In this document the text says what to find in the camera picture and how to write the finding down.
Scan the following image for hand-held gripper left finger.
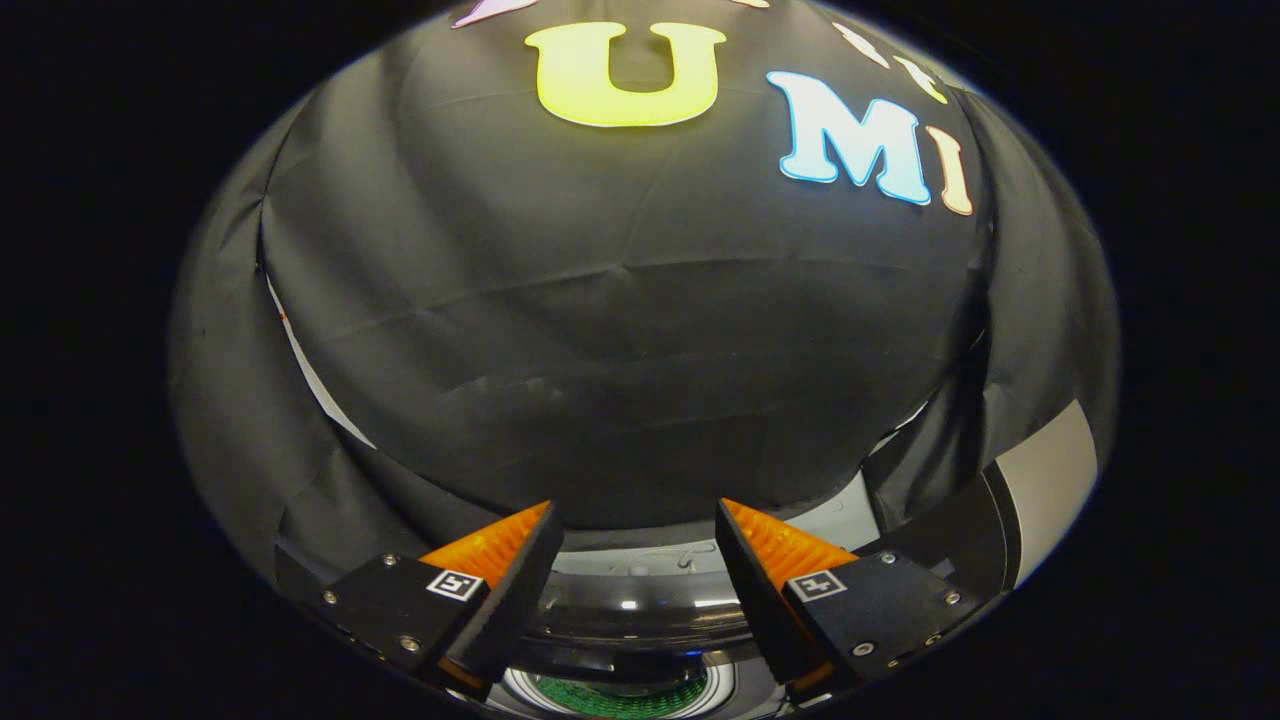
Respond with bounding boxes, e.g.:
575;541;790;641
320;500;566;701

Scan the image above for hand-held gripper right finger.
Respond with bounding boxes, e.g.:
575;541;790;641
715;497;986;706

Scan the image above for green polo shirt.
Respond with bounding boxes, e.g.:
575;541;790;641
540;676;713;720

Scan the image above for black backdrop cloth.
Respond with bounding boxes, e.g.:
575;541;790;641
168;0;1121;601

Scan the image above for dark cabinet with beige door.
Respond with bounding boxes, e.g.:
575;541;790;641
870;400;1099;601

